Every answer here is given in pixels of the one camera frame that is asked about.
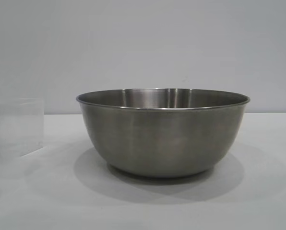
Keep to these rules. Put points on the clear plastic measuring cup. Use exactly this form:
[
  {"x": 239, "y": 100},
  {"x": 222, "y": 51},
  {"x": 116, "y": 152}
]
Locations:
[{"x": 20, "y": 124}]

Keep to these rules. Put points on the stainless steel mixing bowl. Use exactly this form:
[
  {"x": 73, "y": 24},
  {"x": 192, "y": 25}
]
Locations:
[{"x": 157, "y": 139}]

